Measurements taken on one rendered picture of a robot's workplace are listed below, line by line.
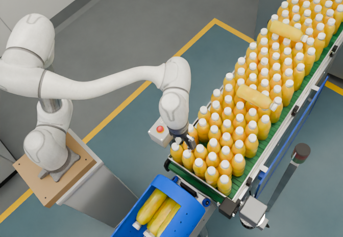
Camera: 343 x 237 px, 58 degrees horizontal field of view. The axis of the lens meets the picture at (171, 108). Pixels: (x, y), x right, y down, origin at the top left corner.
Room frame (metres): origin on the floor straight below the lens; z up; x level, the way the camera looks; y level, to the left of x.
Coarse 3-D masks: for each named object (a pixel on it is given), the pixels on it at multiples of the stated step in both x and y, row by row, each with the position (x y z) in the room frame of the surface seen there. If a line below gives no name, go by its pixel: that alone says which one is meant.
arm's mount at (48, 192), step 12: (72, 144) 0.85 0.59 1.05; (24, 156) 0.87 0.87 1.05; (84, 156) 0.76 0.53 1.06; (24, 168) 0.80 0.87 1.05; (36, 168) 0.77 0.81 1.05; (72, 168) 0.71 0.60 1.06; (84, 168) 0.69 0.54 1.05; (24, 180) 0.72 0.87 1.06; (36, 180) 0.70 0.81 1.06; (48, 180) 0.68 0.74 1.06; (60, 180) 0.66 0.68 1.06; (72, 180) 0.65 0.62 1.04; (36, 192) 0.64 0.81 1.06; (48, 192) 0.62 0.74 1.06; (60, 192) 0.60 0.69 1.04; (48, 204) 0.56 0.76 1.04
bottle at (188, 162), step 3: (192, 153) 0.59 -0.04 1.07; (183, 156) 0.58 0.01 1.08; (192, 156) 0.57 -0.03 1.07; (183, 159) 0.57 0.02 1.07; (186, 159) 0.56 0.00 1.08; (189, 159) 0.56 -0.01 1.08; (192, 159) 0.56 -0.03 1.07; (183, 162) 0.56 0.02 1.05; (186, 162) 0.55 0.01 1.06; (189, 162) 0.55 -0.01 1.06; (192, 162) 0.55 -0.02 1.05; (183, 165) 0.57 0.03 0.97; (186, 165) 0.55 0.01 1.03; (189, 165) 0.54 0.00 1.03; (192, 165) 0.55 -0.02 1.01; (186, 168) 0.55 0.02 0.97; (189, 168) 0.55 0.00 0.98; (192, 168) 0.54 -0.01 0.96; (192, 171) 0.54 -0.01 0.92
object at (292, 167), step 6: (288, 168) 0.38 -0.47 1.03; (294, 168) 0.36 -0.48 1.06; (288, 174) 0.37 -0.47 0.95; (282, 180) 0.38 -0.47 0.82; (288, 180) 0.36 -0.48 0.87; (282, 186) 0.37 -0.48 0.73; (276, 192) 0.38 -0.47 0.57; (270, 198) 0.39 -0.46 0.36; (276, 198) 0.36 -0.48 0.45; (270, 204) 0.37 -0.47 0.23
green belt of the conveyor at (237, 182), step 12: (336, 36) 1.13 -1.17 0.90; (324, 48) 1.07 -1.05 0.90; (312, 72) 0.93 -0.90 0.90; (288, 108) 0.75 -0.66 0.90; (204, 144) 0.68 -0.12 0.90; (264, 144) 0.58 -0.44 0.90; (168, 168) 0.62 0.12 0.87; (180, 168) 0.59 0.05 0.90; (192, 180) 0.50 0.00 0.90; (204, 180) 0.48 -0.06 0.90; (240, 180) 0.42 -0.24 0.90; (204, 192) 0.43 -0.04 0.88
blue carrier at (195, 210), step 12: (156, 180) 0.46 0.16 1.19; (168, 180) 0.43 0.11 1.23; (144, 192) 0.45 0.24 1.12; (168, 192) 0.38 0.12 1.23; (180, 192) 0.37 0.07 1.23; (180, 204) 0.32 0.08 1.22; (192, 204) 0.31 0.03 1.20; (132, 216) 0.37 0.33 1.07; (180, 216) 0.28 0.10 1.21; (192, 216) 0.27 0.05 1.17; (120, 228) 0.33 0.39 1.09; (132, 228) 0.33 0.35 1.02; (144, 228) 0.32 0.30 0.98; (168, 228) 0.24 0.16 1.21; (180, 228) 0.23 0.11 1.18; (192, 228) 0.23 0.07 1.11
